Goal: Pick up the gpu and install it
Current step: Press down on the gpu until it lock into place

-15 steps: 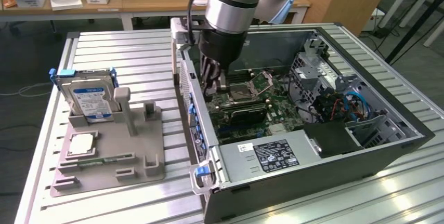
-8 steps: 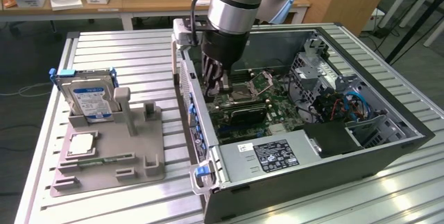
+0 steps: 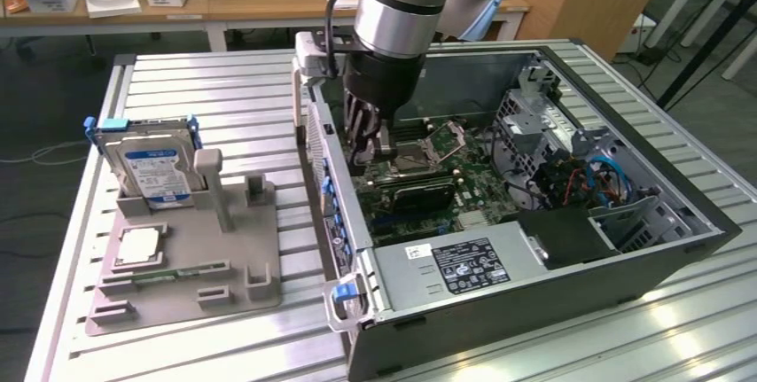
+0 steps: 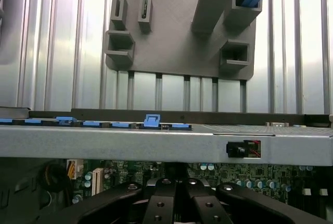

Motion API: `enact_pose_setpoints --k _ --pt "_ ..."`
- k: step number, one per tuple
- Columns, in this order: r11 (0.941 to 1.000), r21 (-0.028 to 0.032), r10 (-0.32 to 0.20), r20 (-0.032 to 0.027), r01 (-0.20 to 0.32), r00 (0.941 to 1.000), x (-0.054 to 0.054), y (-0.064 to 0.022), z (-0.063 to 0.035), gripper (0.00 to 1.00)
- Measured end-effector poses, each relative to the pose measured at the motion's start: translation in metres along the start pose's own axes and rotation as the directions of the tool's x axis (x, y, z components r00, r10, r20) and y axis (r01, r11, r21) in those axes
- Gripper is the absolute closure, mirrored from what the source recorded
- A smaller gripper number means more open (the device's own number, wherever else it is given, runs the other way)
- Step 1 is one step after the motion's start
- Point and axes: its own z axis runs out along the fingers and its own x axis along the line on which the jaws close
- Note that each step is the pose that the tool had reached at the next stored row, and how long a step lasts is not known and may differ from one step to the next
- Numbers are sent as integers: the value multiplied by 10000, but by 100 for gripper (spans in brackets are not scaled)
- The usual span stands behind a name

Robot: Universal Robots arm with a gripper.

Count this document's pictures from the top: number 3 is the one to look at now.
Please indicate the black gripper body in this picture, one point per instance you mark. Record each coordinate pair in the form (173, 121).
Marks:
(381, 83)

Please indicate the green graphics card black fan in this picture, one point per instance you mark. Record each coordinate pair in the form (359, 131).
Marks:
(423, 198)

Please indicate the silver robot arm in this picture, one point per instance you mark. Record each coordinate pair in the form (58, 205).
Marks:
(403, 10)

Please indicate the CPU socket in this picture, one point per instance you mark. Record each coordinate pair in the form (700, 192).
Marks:
(415, 162)

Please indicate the metal socket cover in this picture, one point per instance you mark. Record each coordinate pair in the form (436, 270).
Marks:
(447, 138)

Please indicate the green motherboard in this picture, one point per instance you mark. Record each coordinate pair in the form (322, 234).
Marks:
(485, 187)

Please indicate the silver chipset heatsink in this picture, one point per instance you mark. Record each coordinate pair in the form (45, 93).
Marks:
(476, 219)

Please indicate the perforated metal drive cage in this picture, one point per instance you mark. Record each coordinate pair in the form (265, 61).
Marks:
(544, 120)

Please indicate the grey power supply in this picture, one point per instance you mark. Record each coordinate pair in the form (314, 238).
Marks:
(415, 280)

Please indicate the white paper label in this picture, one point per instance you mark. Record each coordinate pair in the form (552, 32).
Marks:
(184, 16)

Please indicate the grey parts rack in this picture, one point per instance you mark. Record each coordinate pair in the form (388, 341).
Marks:
(190, 240)

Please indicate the wooden cabinet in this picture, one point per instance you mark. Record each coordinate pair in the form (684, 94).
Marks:
(615, 10)

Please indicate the white box with red mark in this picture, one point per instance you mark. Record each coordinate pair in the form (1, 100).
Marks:
(636, 34)

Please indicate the green RAM stick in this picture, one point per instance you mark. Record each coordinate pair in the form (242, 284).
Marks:
(172, 275)

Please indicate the silver CPU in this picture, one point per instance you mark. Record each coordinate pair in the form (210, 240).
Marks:
(140, 247)

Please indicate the black power strip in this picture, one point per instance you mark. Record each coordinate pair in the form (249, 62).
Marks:
(650, 56)

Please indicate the black open PC case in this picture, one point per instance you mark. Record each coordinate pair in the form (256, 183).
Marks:
(532, 311)

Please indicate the grey metal disk bay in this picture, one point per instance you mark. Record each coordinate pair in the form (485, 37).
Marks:
(642, 222)

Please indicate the white box with round dish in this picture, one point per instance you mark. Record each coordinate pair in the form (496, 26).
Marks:
(110, 1)

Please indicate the black slanted pole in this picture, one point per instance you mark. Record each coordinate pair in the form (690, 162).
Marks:
(710, 45)

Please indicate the orange item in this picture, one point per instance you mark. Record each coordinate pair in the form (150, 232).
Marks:
(15, 4)

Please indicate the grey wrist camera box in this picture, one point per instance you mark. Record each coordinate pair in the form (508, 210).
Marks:
(310, 63)

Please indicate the hard disk with blue bracket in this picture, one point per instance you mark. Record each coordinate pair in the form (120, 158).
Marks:
(152, 169)

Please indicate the white table frame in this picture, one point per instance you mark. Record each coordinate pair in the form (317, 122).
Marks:
(678, 1)

